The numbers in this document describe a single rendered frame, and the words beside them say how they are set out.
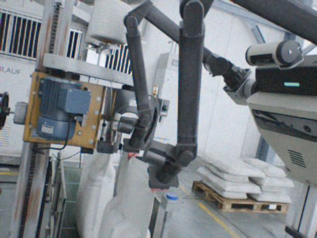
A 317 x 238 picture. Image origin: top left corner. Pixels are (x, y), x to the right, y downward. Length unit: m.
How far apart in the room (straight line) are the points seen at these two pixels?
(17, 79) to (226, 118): 4.38
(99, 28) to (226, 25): 5.44
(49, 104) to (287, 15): 0.88
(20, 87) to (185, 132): 3.50
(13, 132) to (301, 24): 3.86
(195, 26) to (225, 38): 5.88
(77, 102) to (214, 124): 5.46
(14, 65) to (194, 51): 3.59
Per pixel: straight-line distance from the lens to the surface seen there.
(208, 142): 6.43
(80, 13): 3.82
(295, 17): 0.66
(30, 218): 1.58
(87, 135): 1.40
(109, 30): 1.19
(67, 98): 1.09
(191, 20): 0.59
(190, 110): 0.71
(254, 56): 0.97
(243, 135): 6.91
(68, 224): 2.10
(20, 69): 4.10
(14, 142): 4.21
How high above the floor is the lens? 1.34
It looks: 5 degrees down
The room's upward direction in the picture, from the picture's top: 11 degrees clockwise
